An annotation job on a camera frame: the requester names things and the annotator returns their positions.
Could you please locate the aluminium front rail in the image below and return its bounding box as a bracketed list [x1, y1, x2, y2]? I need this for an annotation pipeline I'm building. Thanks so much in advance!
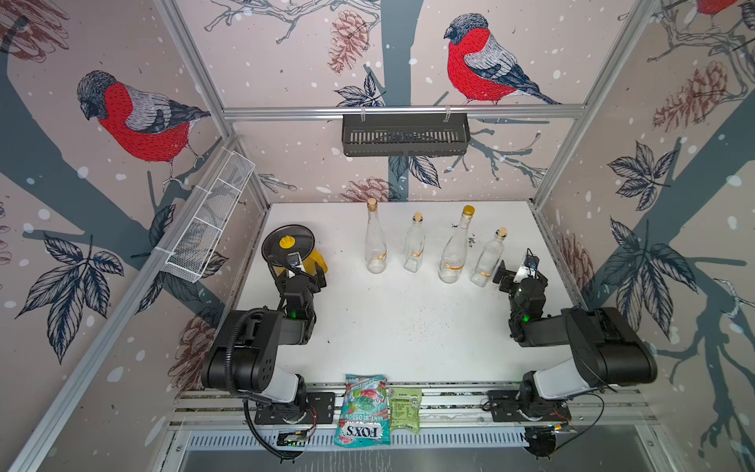
[166, 382, 659, 433]

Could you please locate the white wire mesh basket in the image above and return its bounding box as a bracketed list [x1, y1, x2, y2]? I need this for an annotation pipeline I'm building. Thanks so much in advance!
[162, 148, 255, 283]

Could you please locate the green snack packet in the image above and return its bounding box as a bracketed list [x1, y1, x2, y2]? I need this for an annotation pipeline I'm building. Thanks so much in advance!
[389, 387, 423, 434]

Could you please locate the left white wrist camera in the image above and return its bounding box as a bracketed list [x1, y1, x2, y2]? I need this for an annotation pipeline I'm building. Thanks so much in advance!
[286, 252, 306, 271]

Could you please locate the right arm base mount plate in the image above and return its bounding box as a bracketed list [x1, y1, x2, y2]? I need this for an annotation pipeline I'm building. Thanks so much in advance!
[482, 389, 571, 423]

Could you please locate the round glass bottle cork stopper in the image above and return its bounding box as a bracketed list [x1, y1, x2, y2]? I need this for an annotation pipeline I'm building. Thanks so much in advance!
[365, 198, 387, 275]

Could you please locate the square glass bottle cork stopper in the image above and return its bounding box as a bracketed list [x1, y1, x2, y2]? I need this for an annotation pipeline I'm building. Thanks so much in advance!
[403, 212, 426, 273]

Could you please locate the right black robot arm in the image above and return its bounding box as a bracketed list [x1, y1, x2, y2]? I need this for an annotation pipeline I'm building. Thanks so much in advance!
[493, 263, 658, 418]

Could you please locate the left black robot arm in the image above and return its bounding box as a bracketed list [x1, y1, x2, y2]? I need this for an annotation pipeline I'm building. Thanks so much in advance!
[201, 263, 326, 422]

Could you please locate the tall glass bottle gold cap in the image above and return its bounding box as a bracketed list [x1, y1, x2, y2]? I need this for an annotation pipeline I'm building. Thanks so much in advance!
[438, 206, 475, 284]

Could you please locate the square glass bottle with cork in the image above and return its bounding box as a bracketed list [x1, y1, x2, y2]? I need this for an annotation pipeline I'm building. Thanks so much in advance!
[470, 227, 508, 287]

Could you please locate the Fox's candy bag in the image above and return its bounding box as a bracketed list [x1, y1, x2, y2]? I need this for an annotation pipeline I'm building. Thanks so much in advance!
[334, 375, 390, 448]

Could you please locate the black hanging wire shelf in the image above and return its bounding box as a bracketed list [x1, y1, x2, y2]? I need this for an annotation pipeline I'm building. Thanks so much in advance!
[341, 113, 471, 157]

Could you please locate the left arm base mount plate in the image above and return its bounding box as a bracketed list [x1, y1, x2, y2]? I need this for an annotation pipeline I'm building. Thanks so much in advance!
[253, 393, 336, 426]

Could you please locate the yellow pot with glass lid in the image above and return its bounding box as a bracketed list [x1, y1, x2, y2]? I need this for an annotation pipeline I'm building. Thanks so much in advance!
[261, 224, 328, 277]

